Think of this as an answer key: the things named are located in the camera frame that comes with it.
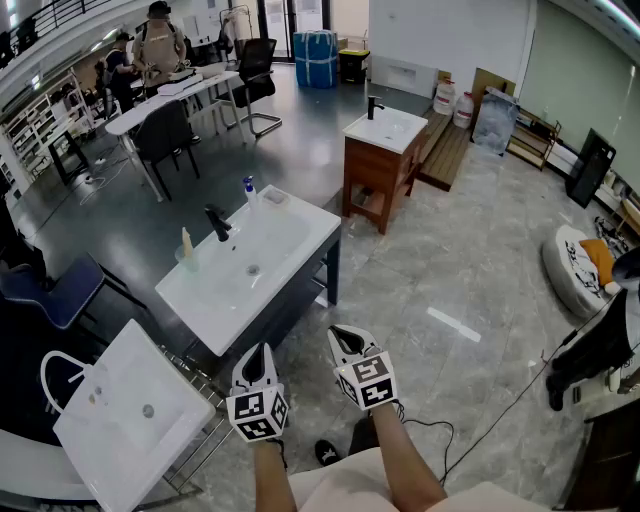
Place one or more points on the wooden shelf rack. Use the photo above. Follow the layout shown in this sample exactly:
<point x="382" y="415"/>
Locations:
<point x="522" y="142"/>

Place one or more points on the black mesh office chair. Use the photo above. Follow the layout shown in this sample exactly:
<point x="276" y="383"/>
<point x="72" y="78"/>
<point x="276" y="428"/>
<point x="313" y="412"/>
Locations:
<point x="255" y="60"/>

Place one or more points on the black flat panel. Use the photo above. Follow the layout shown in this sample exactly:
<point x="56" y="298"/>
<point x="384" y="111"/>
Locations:
<point x="590" y="170"/>

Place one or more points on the white rounded tub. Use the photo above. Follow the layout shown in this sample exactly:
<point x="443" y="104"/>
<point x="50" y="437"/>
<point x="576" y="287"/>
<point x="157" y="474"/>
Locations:
<point x="30" y="465"/>

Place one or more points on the brown cardboard sheet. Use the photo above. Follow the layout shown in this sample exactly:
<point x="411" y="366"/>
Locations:
<point x="487" y="80"/>

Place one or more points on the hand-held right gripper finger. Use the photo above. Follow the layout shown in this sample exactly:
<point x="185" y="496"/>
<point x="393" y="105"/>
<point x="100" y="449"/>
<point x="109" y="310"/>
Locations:
<point x="371" y="345"/>
<point x="332" y="352"/>

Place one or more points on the round metal sink drain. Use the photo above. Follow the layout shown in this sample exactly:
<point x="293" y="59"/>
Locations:
<point x="253" y="270"/>
<point x="148" y="411"/>

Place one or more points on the orange cushion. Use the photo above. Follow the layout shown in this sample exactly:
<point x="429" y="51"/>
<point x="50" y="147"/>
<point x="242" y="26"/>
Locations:
<point x="597" y="260"/>

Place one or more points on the long white desk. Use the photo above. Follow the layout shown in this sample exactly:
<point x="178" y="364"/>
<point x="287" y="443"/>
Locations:
<point x="165" y="102"/>

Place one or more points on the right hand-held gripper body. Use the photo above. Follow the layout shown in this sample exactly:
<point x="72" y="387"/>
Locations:
<point x="367" y="380"/>

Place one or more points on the thick black faucet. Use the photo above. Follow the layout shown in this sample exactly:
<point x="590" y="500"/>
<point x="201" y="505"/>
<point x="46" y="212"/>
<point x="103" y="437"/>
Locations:
<point x="218" y="227"/>

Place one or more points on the black bin with yellow lid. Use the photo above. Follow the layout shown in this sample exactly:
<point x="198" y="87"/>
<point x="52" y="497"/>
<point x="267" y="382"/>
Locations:
<point x="352" y="67"/>

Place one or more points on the dark brown wooden cabinet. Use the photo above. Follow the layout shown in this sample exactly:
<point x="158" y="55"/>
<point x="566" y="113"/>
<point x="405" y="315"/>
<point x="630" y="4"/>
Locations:
<point x="610" y="465"/>

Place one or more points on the slim black faucet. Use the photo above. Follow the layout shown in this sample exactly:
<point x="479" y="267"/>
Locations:
<point x="371" y="107"/>

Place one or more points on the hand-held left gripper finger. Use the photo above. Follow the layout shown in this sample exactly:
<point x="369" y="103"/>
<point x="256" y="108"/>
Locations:
<point x="240" y="372"/>
<point x="271" y="374"/>

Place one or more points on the pale green translucent cup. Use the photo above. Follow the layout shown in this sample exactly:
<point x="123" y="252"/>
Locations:
<point x="189" y="262"/>

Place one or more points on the beige wooden comb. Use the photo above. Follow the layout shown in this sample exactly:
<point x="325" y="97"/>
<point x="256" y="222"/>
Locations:
<point x="187" y="242"/>

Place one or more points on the white square sink basin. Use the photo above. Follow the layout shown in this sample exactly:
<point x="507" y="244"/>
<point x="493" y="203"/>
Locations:
<point x="125" y="450"/>

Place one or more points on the brown wooden vanity cabinet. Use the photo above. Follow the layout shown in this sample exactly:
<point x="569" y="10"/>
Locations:
<point x="372" y="165"/>

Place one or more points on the person's beige clothing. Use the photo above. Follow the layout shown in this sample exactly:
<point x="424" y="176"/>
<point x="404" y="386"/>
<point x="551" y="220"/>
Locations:
<point x="345" y="490"/>

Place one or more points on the dark grey sink cabinet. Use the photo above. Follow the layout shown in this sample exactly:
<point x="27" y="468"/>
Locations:
<point x="280" y="315"/>

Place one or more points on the person's right forearm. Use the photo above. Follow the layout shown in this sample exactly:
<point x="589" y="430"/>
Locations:
<point x="400" y="460"/>

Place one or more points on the white jug with red label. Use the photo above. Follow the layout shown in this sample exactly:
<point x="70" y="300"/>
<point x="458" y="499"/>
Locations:
<point x="444" y="100"/>
<point x="463" y="112"/>

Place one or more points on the black white patterned cloth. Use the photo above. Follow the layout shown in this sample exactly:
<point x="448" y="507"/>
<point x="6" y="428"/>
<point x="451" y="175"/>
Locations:
<point x="610" y="232"/>

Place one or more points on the clear soap dish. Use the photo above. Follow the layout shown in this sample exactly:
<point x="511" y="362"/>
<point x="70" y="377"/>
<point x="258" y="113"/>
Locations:
<point x="265" y="196"/>

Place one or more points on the blue padded chair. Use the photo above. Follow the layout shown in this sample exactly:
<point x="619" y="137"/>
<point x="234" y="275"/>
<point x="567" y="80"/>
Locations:
<point x="60" y="292"/>

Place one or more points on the wooden slatted platform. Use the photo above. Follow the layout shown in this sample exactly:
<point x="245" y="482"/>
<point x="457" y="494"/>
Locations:
<point x="445" y="155"/>

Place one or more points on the white shelving unit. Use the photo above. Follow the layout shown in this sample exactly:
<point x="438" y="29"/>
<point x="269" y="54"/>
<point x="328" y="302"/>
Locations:
<point x="35" y="120"/>

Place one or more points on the white arched faucet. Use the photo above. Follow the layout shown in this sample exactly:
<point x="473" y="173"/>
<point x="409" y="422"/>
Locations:
<point x="82" y="375"/>

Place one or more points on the person's black shoe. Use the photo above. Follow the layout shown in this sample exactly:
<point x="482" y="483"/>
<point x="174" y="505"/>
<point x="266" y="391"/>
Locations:
<point x="327" y="454"/>

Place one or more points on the clear bottle with blue pump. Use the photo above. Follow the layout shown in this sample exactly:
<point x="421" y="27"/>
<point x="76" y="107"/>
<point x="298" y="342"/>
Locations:
<point x="251" y="197"/>

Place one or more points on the black metal railing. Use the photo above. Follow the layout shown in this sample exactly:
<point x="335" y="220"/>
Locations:
<point x="50" y="15"/>

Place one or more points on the white patterned bean bag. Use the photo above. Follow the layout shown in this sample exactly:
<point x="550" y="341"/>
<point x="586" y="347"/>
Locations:
<point x="562" y="270"/>

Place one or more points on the blue wrapped bundle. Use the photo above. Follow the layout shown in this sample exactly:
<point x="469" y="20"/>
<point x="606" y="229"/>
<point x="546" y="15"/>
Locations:
<point x="315" y="60"/>

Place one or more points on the glass entrance doors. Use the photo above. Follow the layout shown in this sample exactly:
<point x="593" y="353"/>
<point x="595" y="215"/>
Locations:
<point x="280" y="20"/>

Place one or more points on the person's left forearm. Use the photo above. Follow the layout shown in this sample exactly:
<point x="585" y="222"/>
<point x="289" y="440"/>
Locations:
<point x="272" y="480"/>

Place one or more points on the small white sink basin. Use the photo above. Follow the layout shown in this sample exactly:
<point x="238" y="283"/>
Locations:
<point x="390" y="130"/>

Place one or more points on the metal garment rack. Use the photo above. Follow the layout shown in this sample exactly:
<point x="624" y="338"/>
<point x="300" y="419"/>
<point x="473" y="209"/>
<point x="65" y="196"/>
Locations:
<point x="232" y="25"/>

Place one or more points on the plastic-wrapped panel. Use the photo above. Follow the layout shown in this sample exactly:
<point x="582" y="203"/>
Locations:
<point x="495" y="125"/>

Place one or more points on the large white sink basin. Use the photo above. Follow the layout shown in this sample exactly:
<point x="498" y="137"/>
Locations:
<point x="280" y="240"/>

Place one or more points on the dark grey chair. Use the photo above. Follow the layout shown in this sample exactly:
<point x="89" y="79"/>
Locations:
<point x="160" y="130"/>

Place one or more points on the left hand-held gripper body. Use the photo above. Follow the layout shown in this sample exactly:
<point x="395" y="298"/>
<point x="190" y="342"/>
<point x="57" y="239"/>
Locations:
<point x="250" y="410"/>

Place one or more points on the black stool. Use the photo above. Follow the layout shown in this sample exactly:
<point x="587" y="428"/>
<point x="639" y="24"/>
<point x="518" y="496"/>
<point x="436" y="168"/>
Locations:
<point x="62" y="142"/>

